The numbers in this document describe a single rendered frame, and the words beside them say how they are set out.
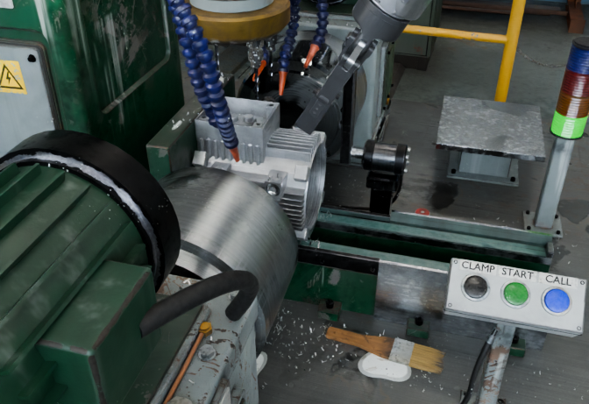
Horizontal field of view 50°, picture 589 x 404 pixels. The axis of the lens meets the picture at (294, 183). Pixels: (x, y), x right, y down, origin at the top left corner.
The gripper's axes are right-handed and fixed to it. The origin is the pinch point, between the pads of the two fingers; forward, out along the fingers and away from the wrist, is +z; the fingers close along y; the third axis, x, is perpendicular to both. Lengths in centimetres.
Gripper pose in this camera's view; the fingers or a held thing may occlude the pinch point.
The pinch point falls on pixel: (314, 111)
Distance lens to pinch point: 98.1
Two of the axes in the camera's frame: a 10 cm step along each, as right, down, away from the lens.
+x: 8.3, 5.5, 0.6
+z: -4.8, 6.6, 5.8
